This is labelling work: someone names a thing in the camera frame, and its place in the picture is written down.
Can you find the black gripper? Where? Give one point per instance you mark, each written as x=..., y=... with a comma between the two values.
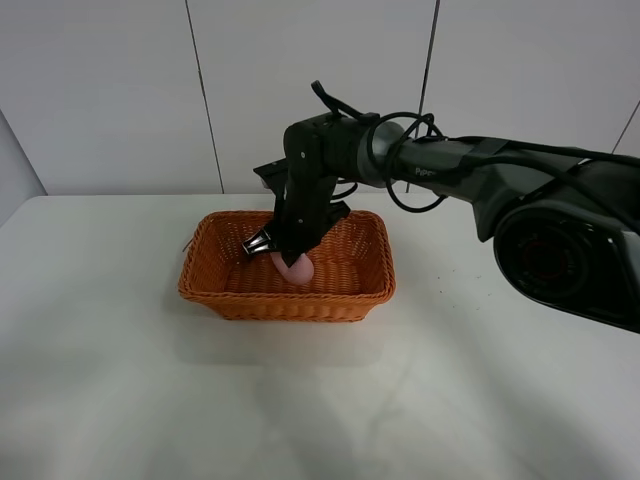
x=318, y=153

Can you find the pink peach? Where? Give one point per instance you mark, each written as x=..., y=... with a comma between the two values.
x=299, y=273

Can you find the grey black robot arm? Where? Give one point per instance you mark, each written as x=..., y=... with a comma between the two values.
x=563, y=221

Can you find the orange woven plastic basket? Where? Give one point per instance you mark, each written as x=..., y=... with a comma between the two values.
x=353, y=271

